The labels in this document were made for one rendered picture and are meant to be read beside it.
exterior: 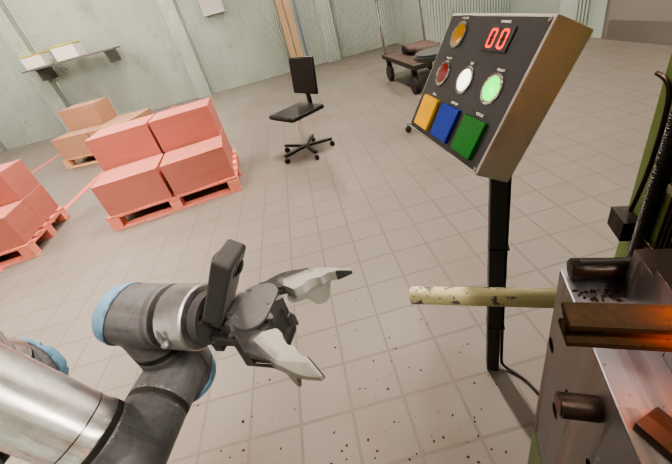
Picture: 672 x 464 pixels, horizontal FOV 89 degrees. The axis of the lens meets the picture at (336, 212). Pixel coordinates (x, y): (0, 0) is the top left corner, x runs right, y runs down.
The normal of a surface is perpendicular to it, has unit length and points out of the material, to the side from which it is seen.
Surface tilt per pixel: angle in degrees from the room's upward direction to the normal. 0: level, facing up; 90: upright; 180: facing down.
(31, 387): 63
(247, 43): 90
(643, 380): 0
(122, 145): 90
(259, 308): 0
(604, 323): 0
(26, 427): 70
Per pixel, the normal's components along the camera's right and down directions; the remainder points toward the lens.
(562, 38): 0.19, 0.50
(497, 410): -0.22, -0.82
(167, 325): -0.31, 0.02
